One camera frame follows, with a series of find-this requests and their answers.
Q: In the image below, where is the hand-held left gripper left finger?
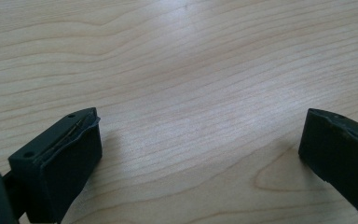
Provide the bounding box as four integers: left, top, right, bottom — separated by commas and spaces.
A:
7, 106, 103, 224

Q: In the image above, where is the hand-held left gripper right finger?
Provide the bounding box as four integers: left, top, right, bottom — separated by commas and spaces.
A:
297, 107, 358, 224

